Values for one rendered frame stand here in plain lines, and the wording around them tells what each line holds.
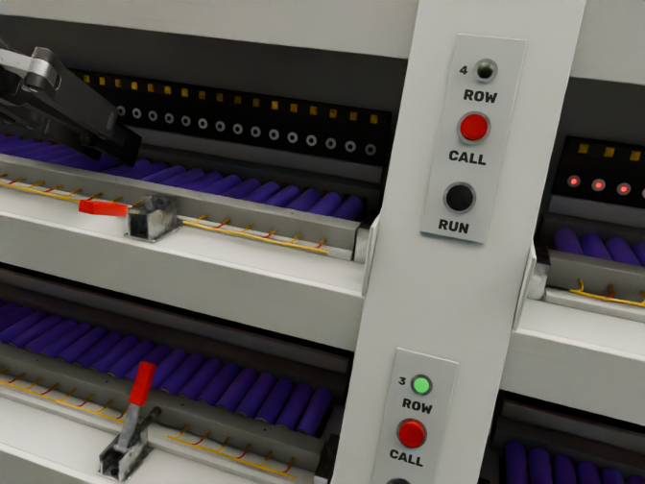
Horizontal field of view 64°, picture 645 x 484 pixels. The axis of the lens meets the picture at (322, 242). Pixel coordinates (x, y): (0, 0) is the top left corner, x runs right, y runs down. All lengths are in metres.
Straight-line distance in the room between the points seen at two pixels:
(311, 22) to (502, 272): 0.20
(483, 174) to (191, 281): 0.22
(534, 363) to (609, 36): 0.20
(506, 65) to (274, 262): 0.20
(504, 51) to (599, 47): 0.05
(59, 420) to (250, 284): 0.26
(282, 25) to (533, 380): 0.29
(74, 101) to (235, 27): 0.12
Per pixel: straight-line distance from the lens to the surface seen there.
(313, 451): 0.47
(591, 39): 0.36
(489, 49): 0.34
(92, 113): 0.42
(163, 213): 0.42
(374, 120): 0.51
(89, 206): 0.36
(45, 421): 0.56
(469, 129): 0.33
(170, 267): 0.40
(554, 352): 0.36
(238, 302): 0.38
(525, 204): 0.34
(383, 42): 0.36
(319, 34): 0.37
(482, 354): 0.35
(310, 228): 0.40
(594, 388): 0.37
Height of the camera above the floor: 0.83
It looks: 8 degrees down
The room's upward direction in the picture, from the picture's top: 10 degrees clockwise
